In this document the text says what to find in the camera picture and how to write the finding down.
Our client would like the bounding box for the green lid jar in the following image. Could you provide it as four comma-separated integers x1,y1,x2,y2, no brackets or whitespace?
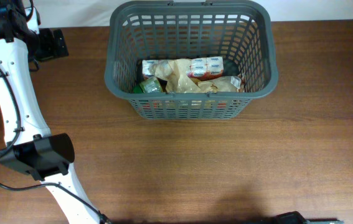
133,77,163,93

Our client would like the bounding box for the orange biscuit packet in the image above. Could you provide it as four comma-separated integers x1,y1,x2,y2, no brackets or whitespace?
134,100,227,110

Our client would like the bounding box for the beige paper bag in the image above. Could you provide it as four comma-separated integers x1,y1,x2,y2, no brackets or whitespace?
152,58,200,93

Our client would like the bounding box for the white tissue multipack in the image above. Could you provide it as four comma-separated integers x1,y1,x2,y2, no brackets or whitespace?
142,57,224,80

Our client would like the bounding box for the white brown bread bag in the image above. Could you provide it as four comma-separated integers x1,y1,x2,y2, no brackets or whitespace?
197,76,245,93

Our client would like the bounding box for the grey plastic basket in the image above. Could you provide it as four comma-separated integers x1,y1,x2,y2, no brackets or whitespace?
104,1,279,119

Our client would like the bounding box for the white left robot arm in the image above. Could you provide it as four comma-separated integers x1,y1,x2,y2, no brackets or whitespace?
0,0,109,223

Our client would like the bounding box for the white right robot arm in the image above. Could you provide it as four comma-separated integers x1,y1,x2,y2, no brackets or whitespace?
273,211,307,224

